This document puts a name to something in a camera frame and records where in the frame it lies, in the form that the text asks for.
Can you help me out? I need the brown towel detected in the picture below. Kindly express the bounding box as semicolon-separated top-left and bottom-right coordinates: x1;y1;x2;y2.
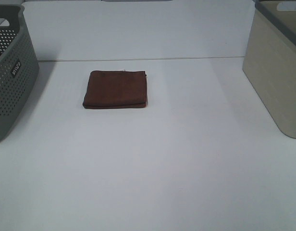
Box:
83;70;148;109

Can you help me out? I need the beige plastic storage bin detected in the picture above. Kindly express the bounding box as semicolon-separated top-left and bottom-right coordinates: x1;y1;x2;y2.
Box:
243;0;296;139

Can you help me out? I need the grey perforated plastic basket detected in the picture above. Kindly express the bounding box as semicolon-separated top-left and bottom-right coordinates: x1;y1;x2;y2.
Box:
0;4;39;141

